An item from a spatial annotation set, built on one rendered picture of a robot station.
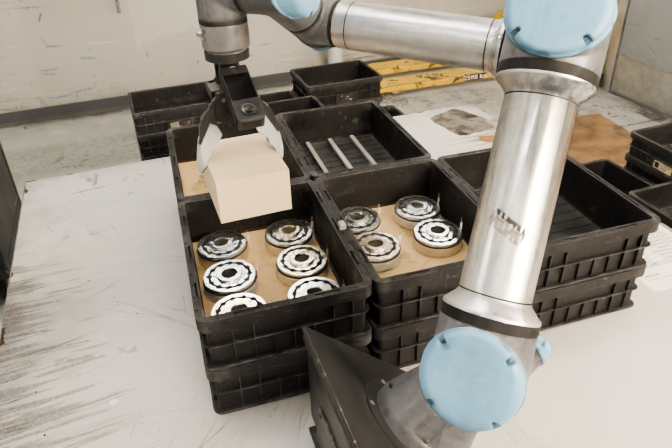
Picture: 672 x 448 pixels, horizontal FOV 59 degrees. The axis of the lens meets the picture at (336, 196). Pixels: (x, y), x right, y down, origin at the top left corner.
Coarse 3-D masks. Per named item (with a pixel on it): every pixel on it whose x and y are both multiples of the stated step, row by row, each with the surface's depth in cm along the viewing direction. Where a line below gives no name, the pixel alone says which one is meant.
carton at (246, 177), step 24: (216, 144) 105; (240, 144) 104; (264, 144) 104; (216, 168) 97; (240, 168) 96; (264, 168) 96; (216, 192) 94; (240, 192) 95; (264, 192) 96; (288, 192) 98; (240, 216) 97
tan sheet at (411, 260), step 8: (376, 208) 140; (384, 208) 139; (392, 208) 139; (384, 216) 136; (392, 216) 136; (440, 216) 136; (384, 224) 134; (392, 224) 133; (392, 232) 131; (400, 232) 131; (408, 232) 130; (408, 240) 128; (408, 248) 125; (464, 248) 125; (408, 256) 123; (416, 256) 123; (424, 256) 123; (456, 256) 122; (464, 256) 122; (400, 264) 121; (408, 264) 120; (416, 264) 120; (424, 264) 120; (432, 264) 120; (440, 264) 120; (384, 272) 118; (392, 272) 118; (400, 272) 118
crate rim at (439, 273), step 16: (416, 160) 139; (432, 160) 138; (336, 176) 133; (352, 176) 134; (448, 176) 132; (464, 192) 125; (336, 208) 121; (352, 240) 111; (368, 272) 103; (416, 272) 102; (432, 272) 102; (448, 272) 103; (384, 288) 101; (400, 288) 102
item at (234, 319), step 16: (320, 192) 127; (336, 224) 116; (192, 256) 108; (352, 256) 109; (192, 272) 104; (192, 288) 100; (336, 288) 99; (352, 288) 99; (368, 288) 100; (272, 304) 96; (288, 304) 96; (304, 304) 97; (320, 304) 98; (336, 304) 99; (208, 320) 93; (224, 320) 93; (240, 320) 94; (256, 320) 95
